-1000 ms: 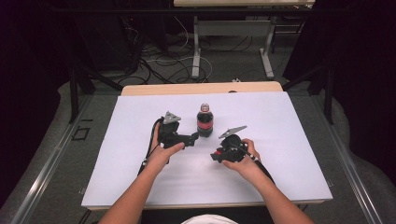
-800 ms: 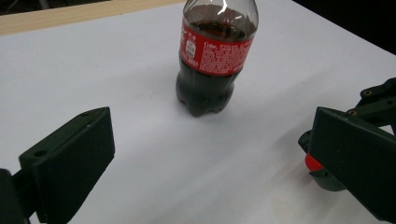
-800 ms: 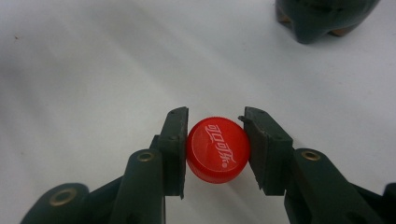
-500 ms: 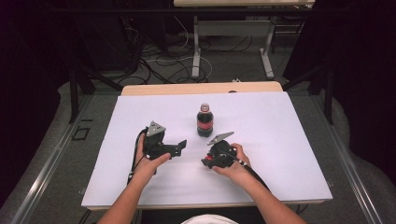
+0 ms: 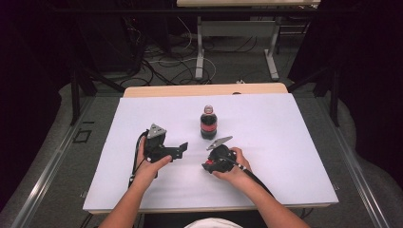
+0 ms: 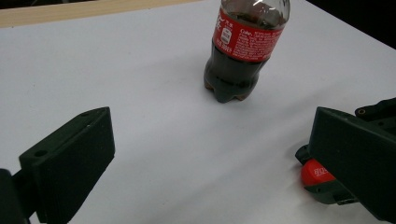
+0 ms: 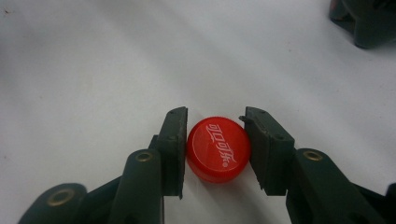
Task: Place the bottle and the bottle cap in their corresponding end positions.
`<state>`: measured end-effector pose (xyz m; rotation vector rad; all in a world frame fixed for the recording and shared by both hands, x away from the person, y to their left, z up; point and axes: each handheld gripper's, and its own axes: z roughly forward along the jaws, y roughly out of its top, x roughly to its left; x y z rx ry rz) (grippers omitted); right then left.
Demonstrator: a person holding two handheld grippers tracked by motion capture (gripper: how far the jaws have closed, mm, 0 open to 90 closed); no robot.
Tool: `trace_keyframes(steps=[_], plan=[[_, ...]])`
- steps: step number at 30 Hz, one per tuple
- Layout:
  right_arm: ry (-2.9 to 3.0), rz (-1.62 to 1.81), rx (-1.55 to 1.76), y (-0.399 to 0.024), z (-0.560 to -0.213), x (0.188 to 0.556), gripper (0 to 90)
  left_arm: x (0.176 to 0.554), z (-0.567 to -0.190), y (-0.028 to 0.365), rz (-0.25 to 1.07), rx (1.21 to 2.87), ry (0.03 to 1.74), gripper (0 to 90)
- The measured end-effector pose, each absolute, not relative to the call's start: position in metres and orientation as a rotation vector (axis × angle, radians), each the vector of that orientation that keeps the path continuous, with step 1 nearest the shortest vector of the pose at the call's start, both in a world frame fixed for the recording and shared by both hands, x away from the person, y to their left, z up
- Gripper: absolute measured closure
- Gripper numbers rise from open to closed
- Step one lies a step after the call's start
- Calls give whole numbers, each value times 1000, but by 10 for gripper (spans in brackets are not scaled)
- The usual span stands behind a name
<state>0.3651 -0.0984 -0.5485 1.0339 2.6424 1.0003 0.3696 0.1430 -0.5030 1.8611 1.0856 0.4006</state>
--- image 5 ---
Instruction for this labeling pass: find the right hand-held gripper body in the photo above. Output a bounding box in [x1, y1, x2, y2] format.
[205, 135, 238, 174]

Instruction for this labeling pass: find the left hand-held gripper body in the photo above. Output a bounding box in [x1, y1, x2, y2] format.
[144, 123, 174, 164]

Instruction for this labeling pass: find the cola bottle with red label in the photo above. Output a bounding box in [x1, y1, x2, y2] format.
[200, 104, 219, 141]

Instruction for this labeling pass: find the person's right hand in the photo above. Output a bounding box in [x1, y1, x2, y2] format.
[212, 146, 255, 189]

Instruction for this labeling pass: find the person's left hand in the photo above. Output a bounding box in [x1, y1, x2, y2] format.
[132, 136, 173, 188]

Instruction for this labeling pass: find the white table cover sheet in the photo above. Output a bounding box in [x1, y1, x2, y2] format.
[82, 92, 339, 213]

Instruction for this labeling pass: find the person's white clothing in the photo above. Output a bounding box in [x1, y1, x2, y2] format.
[183, 217, 243, 228]

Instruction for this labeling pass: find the square floor hatch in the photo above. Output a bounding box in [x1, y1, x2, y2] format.
[72, 128, 93, 144]

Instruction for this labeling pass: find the black metal stand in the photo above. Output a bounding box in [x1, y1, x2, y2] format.
[286, 63, 340, 128]
[69, 61, 126, 126]

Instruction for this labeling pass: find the white-legged desk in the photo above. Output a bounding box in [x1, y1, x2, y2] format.
[176, 0, 321, 82]

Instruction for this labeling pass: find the left hand-held gripper black cable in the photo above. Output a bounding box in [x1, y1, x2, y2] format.
[127, 130, 150, 189]

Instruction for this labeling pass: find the hand-held gripper black cable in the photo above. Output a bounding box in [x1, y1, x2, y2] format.
[127, 130, 150, 189]
[228, 157, 275, 198]

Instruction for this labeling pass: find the right hand-held gripper black cable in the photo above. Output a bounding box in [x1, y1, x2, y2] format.
[228, 157, 275, 198]

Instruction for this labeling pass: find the tangle of floor cables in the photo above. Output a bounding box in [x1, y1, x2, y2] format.
[118, 15, 259, 87]

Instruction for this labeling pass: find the metal floor rail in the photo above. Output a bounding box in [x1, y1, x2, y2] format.
[312, 94, 392, 228]
[9, 94, 96, 228]

